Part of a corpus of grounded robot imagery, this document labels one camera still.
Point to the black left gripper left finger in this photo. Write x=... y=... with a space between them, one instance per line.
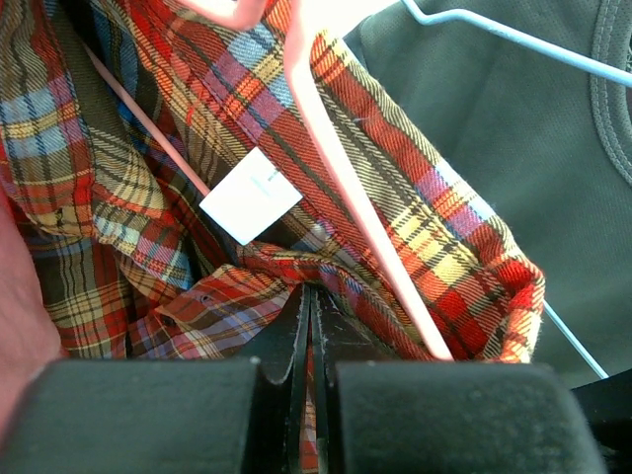
x=242 y=414

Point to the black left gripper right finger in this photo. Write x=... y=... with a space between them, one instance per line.
x=375 y=414

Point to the pink hanger with plaid shirt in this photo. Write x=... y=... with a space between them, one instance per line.
x=302 y=30

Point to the light blue wire hanger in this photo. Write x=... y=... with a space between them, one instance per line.
x=556 y=52

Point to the pink shirt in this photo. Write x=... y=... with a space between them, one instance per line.
x=29 y=340

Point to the dark grey shirt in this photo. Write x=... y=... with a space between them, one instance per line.
x=546 y=145

